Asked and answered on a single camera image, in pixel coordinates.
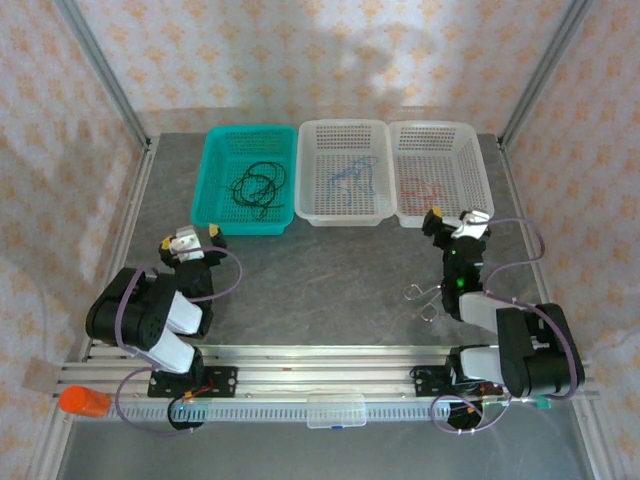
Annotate silver metal wire tongs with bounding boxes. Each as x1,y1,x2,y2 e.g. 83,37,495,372
403,282,446,321

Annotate orange patterned white curtain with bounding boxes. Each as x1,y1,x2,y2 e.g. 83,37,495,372
0,0,640,480

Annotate aluminium table side rail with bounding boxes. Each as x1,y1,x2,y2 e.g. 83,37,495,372
29,137,161,480
494,134,626,480

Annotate thin black cable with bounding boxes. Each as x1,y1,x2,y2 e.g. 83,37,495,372
239,160,289,201
230,172,286,220

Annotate black round base connector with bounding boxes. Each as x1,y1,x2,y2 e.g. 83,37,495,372
167,397,207,435
443,399,482,434

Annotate clear plastic parts box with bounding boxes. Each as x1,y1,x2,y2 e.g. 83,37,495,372
306,393,367,430

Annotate grey slotted cable duct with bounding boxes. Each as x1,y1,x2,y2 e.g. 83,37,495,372
107,402,454,422

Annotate thin blue cable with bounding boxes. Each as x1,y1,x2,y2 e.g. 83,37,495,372
325,155,380,204

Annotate teal plastic basket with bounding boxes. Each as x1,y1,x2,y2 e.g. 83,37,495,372
190,124,299,237

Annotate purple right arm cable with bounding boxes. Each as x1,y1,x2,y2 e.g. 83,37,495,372
430,217,586,435

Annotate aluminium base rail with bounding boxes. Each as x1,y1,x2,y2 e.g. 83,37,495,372
52,343,600,426

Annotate orange plastic cylinder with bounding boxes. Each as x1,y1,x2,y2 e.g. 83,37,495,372
58,384,112,419

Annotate white plastic basket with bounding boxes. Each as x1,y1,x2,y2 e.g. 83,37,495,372
294,118,399,229
388,119,496,229

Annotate grey tape piece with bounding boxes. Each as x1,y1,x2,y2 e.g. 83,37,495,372
23,357,61,396

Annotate aluminium frame post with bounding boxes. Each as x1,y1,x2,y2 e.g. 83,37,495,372
497,0,594,149
52,0,154,149

